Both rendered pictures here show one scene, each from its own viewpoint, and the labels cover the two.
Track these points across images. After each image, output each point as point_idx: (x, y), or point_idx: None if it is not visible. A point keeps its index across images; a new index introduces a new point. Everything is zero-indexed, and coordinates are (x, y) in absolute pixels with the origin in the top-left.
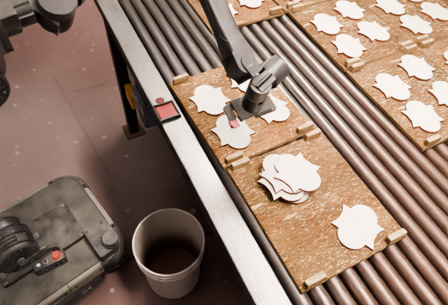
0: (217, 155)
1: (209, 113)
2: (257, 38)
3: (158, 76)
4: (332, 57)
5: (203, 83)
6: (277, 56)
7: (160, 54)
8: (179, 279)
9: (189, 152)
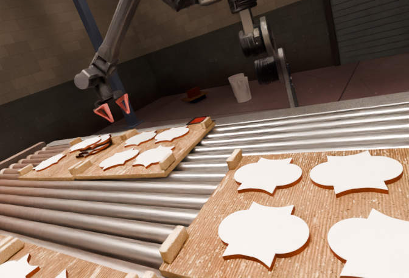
0: (144, 131)
1: (164, 131)
2: (180, 200)
3: (234, 122)
4: (42, 247)
5: (188, 135)
6: (81, 71)
7: (258, 124)
8: None
9: (165, 128)
